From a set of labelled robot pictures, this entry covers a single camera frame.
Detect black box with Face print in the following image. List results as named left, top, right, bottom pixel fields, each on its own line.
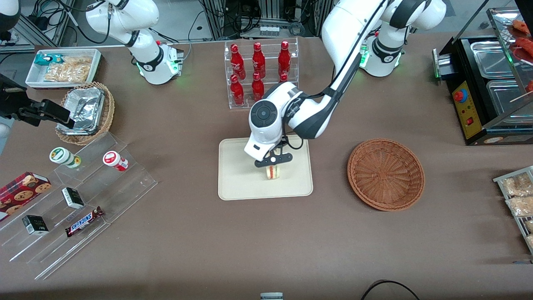
left=22, top=215, right=50, bottom=236

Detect metal wire tray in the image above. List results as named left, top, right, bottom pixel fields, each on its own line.
left=493, top=165, right=533, bottom=255

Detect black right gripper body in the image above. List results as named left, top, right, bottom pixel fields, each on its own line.
left=0, top=74, right=44, bottom=123

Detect clear bag of chips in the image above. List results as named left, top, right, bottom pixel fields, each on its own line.
left=44, top=56, right=93, bottom=83

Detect steel food pan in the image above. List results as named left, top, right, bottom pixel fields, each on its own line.
left=486, top=79, right=533, bottom=118
left=470, top=40, right=518, bottom=80

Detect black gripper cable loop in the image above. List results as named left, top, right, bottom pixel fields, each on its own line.
left=281, top=132, right=305, bottom=151

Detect Snickers chocolate bar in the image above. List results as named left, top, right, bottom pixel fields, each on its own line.
left=65, top=206, right=105, bottom=238

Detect red sausage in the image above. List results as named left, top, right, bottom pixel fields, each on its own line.
left=515, top=37, right=533, bottom=63
left=512, top=19, right=533, bottom=35

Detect clear acrylic stepped shelf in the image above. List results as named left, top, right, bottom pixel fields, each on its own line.
left=0, top=132, right=158, bottom=280

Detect stack of foil trays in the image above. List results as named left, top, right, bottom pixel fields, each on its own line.
left=57, top=87, right=105, bottom=135

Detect light wicker basket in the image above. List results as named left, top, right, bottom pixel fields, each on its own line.
left=55, top=82, right=116, bottom=146

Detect clear acrylic bottle rack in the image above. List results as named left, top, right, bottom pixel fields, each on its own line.
left=224, top=37, right=300, bottom=110

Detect cream plastic serving tray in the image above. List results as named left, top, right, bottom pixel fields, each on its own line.
left=218, top=135, right=314, bottom=201

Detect brown wicker basket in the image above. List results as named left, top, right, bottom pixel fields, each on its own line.
left=347, top=138, right=426, bottom=212

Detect black box with white label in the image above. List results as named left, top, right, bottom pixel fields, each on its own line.
left=62, top=187, right=85, bottom=210

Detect white rectangular plastic bin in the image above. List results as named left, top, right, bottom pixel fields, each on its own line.
left=25, top=48, right=103, bottom=90

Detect green sunflower lid cup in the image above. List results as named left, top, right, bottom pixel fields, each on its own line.
left=49, top=147, right=82, bottom=169

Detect black food warmer cabinet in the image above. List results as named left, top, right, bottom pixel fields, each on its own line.
left=432, top=6, right=533, bottom=146

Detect teal snack packet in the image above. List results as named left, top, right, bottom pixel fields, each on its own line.
left=34, top=54, right=65, bottom=67

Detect red tartan cookie box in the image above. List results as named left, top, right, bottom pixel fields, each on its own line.
left=0, top=171, right=52, bottom=222

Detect red lid yogurt cup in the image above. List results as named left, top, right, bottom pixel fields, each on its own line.
left=103, top=151, right=129, bottom=172

